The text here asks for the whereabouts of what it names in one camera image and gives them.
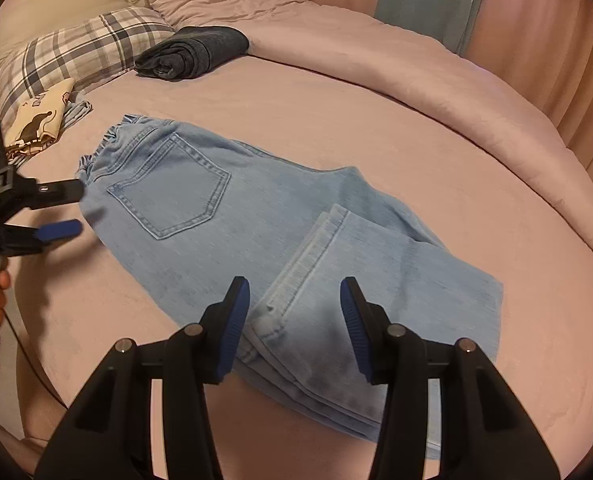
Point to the pink duvet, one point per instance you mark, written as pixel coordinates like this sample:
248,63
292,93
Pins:
415,70

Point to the pink curtain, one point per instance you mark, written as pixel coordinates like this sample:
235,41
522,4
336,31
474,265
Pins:
544,50

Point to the plaid pillow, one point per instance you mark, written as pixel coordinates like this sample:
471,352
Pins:
92,54

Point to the cream cat print cloth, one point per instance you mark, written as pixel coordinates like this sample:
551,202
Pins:
38,121

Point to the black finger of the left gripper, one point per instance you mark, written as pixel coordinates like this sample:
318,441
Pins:
53,194
24,240

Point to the folded dark grey pants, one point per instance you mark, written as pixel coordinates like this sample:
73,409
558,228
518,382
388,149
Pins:
192,52

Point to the light blue denim jeans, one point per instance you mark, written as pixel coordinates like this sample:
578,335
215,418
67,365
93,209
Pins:
185,211

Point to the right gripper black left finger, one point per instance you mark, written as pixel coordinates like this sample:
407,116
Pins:
107,431

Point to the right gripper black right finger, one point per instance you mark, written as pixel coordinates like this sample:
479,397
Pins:
486,433

